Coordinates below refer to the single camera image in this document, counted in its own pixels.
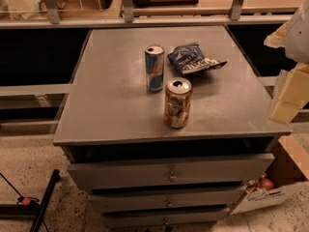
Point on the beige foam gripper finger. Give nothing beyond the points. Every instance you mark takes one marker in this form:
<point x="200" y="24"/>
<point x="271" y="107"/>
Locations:
<point x="290" y="94"/>

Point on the brown patterned drink can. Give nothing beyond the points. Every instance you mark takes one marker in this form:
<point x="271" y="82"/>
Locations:
<point x="178" y="92"/>

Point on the blue silver redbull can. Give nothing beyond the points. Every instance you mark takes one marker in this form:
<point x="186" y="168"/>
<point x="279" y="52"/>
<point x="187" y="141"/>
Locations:
<point x="154" y="60"/>

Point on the open cardboard box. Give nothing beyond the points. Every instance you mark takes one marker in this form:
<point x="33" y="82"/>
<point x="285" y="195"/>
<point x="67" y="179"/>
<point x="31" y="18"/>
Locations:
<point x="289" y="173"/>

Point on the red bottle in box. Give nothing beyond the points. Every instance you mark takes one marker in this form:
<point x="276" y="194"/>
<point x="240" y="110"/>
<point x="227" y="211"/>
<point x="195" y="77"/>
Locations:
<point x="265" y="183"/>

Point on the top grey drawer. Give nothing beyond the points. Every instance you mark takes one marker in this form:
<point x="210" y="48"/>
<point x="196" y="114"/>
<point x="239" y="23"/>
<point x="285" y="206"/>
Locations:
<point x="167" y="172"/>

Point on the grey drawer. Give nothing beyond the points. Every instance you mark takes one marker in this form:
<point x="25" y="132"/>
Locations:
<point x="165" y="217"/>
<point x="167" y="172"/>
<point x="165" y="199"/>

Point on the blue crumpled chip bag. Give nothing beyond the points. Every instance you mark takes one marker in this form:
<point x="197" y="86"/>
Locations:
<point x="189" y="59"/>

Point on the middle grey drawer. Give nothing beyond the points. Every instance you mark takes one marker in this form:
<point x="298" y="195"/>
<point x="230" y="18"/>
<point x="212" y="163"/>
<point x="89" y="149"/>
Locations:
<point x="165" y="199"/>

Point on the grey drawer cabinet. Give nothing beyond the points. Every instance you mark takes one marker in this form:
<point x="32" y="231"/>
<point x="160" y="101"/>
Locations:
<point x="183" y="154"/>

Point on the bottom grey drawer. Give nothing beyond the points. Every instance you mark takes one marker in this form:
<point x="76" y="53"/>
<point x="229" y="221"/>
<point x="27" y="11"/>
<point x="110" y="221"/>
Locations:
<point x="165" y="217"/>

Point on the black tripod leg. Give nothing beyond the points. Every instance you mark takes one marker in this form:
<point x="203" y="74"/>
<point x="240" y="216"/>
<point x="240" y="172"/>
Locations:
<point x="54" y="179"/>

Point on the metal railing frame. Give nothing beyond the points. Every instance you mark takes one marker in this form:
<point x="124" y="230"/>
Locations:
<point x="128" y="13"/>

